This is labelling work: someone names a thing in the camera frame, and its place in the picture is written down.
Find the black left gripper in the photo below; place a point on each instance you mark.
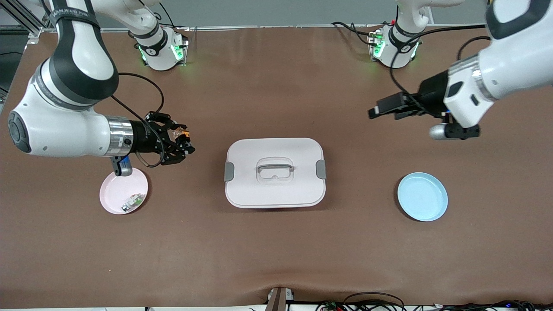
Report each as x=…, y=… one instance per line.
x=432, y=94

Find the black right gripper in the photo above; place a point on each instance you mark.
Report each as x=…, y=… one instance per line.
x=143, y=137

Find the orange push button switch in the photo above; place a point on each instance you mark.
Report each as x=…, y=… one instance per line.
x=185, y=136

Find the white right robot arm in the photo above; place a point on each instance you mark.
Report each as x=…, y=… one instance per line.
x=56, y=129

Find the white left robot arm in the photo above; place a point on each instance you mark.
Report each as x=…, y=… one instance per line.
x=518, y=65

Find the pink round plate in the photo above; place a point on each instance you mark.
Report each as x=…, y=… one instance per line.
x=116, y=194

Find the light blue round plate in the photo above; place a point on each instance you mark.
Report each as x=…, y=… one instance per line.
x=422, y=196

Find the brown table mat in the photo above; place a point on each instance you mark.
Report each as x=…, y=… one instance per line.
x=276, y=250

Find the green push button switch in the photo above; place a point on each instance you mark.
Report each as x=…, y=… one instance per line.
x=131, y=202

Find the silver table edge rail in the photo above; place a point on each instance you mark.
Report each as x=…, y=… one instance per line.
x=281, y=26

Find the aluminium frame corner post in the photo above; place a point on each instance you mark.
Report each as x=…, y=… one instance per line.
x=34, y=31

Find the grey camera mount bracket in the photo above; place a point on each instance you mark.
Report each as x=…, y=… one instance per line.
x=276, y=300

